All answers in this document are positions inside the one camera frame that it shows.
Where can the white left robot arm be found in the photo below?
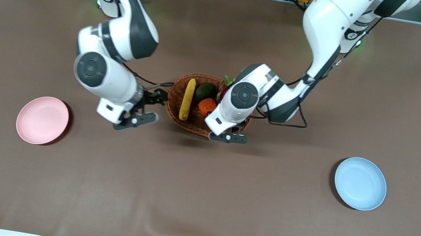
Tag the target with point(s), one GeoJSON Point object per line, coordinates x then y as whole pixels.
{"type": "Point", "coordinates": [329, 22]}

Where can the blue round plate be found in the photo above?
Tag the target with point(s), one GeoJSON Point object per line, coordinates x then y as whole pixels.
{"type": "Point", "coordinates": [360, 184]}

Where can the yellow banana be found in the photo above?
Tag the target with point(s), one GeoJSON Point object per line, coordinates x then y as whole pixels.
{"type": "Point", "coordinates": [187, 99]}

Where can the orange fruit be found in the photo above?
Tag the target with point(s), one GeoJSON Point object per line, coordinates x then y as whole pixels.
{"type": "Point", "coordinates": [206, 106]}

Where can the brown woven wicker basket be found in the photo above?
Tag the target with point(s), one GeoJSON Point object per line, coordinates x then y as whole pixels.
{"type": "Point", "coordinates": [192, 125]}

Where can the pink round plate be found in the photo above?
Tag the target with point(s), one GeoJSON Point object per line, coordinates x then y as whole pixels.
{"type": "Point", "coordinates": [42, 120]}

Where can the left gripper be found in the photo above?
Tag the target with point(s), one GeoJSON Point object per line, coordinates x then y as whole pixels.
{"type": "Point", "coordinates": [235, 130]}

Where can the pink dragon fruit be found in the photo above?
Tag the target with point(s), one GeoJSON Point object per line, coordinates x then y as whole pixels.
{"type": "Point", "coordinates": [222, 92]}

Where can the brown table mat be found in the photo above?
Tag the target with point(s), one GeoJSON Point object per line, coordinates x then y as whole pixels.
{"type": "Point", "coordinates": [197, 197]}

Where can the dark green avocado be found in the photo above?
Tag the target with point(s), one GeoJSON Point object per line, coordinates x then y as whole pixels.
{"type": "Point", "coordinates": [205, 92]}

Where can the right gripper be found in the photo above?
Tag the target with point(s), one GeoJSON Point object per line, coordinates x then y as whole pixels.
{"type": "Point", "coordinates": [152, 97]}

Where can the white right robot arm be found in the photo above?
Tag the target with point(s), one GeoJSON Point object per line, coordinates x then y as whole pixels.
{"type": "Point", "coordinates": [121, 35]}

